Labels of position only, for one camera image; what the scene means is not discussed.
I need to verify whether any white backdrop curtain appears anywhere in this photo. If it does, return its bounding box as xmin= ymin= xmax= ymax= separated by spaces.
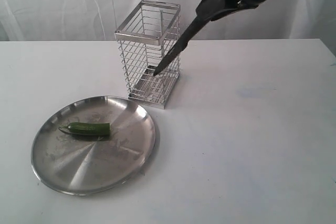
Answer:
xmin=1 ymin=0 xmax=335 ymax=44

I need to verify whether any black handled knife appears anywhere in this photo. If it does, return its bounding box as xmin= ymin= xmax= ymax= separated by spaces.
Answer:
xmin=153 ymin=0 xmax=225 ymax=76

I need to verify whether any round stainless steel plate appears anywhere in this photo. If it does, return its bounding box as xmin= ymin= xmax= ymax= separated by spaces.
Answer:
xmin=31 ymin=96 xmax=157 ymax=195

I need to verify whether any dark green zucchini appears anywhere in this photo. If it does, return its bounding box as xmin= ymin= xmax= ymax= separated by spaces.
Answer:
xmin=58 ymin=122 xmax=111 ymax=136

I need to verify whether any chrome wire utensil rack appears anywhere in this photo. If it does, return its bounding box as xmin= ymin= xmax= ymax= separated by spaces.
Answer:
xmin=115 ymin=0 xmax=181 ymax=109

